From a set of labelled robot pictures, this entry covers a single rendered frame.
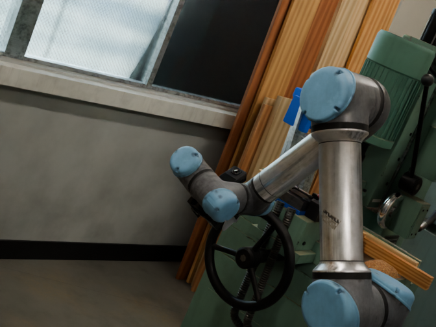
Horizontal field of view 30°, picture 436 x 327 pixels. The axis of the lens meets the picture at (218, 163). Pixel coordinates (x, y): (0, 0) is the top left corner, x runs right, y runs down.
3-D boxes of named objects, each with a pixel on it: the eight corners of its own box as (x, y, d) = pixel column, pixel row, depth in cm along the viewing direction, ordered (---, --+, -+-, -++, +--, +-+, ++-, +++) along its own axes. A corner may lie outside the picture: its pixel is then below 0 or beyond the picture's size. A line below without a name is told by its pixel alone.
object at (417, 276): (258, 188, 259) (263, 177, 258) (261, 188, 261) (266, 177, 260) (425, 290, 226) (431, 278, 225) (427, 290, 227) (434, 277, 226)
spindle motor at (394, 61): (324, 123, 238) (370, 23, 231) (351, 128, 252) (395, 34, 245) (374, 149, 228) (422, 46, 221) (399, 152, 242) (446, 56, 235)
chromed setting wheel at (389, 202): (369, 226, 245) (387, 189, 242) (386, 225, 255) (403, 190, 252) (377, 231, 243) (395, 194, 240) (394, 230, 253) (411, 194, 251)
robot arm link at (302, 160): (396, 74, 179) (244, 189, 205) (369, 65, 171) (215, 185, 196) (419, 117, 174) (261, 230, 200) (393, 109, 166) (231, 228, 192)
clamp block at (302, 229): (255, 226, 230) (267, 198, 228) (279, 225, 241) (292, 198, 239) (295, 252, 222) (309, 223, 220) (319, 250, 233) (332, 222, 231)
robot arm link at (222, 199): (257, 200, 187) (230, 171, 194) (224, 197, 179) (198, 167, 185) (239, 226, 190) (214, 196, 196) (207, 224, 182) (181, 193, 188)
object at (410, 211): (381, 225, 252) (398, 191, 249) (390, 224, 257) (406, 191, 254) (407, 240, 246) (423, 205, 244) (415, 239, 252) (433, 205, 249)
